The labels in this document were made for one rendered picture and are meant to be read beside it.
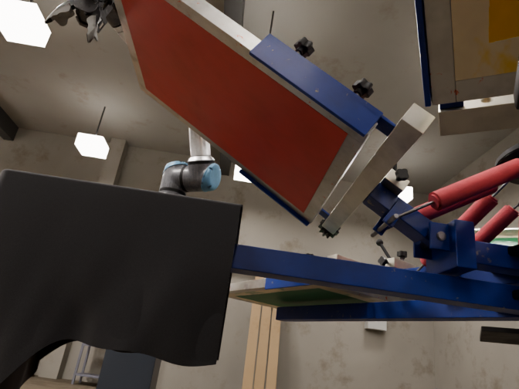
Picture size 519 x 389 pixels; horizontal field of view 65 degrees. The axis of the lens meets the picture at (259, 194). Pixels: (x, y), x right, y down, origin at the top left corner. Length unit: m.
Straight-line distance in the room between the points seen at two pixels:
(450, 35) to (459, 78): 0.07
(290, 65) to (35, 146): 9.03
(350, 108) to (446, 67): 0.20
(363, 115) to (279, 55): 0.22
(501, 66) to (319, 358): 7.66
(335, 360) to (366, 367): 0.59
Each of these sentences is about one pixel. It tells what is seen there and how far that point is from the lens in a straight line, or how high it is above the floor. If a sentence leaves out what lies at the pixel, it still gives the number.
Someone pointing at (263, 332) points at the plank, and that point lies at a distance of 7.54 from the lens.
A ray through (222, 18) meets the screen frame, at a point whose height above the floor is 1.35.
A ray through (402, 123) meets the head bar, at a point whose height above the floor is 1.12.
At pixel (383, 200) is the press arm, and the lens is 1.11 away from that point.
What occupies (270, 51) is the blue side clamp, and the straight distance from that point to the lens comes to 0.92.
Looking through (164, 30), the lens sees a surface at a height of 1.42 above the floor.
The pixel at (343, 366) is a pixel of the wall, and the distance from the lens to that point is 8.32.
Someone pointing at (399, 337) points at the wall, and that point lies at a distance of 8.72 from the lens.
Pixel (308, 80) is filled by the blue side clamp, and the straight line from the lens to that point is 0.89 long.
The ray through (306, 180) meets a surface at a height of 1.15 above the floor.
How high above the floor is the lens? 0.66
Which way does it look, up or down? 22 degrees up
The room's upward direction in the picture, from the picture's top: 8 degrees clockwise
